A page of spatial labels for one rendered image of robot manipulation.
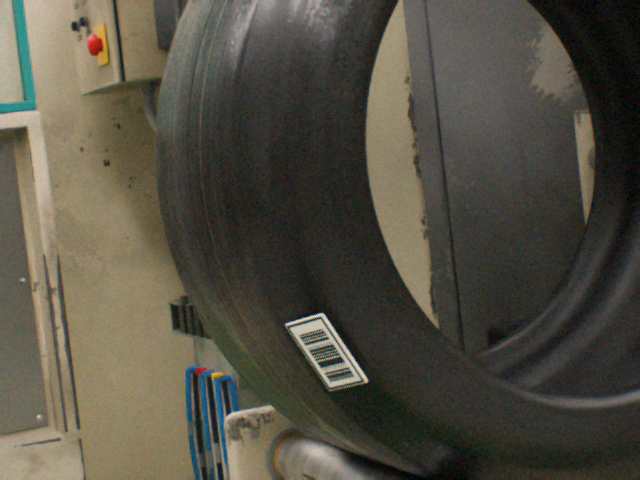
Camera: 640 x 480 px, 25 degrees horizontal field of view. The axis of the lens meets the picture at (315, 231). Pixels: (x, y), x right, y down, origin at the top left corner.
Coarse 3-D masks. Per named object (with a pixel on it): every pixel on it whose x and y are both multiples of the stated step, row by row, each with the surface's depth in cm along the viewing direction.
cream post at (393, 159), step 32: (384, 64) 143; (384, 96) 143; (384, 128) 143; (416, 128) 145; (384, 160) 143; (416, 160) 145; (384, 192) 144; (416, 192) 145; (384, 224) 144; (416, 224) 145; (416, 256) 145; (416, 288) 145
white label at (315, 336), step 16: (304, 320) 102; (320, 320) 101; (304, 336) 102; (320, 336) 101; (336, 336) 101; (304, 352) 103; (320, 352) 102; (336, 352) 101; (320, 368) 103; (336, 368) 102; (352, 368) 101; (336, 384) 103; (352, 384) 102
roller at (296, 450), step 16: (288, 448) 134; (304, 448) 131; (320, 448) 129; (336, 448) 128; (288, 464) 133; (304, 464) 129; (320, 464) 126; (336, 464) 124; (352, 464) 122; (368, 464) 120; (384, 464) 120
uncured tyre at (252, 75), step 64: (192, 0) 118; (256, 0) 103; (320, 0) 101; (384, 0) 102; (576, 0) 139; (192, 64) 112; (256, 64) 102; (320, 64) 100; (576, 64) 142; (192, 128) 109; (256, 128) 101; (320, 128) 100; (192, 192) 110; (256, 192) 102; (320, 192) 100; (192, 256) 114; (256, 256) 103; (320, 256) 101; (384, 256) 102; (576, 256) 142; (256, 320) 106; (384, 320) 102; (576, 320) 139; (256, 384) 119; (320, 384) 105; (384, 384) 103; (448, 384) 104; (512, 384) 106; (576, 384) 136; (384, 448) 108; (448, 448) 106; (512, 448) 107; (576, 448) 109
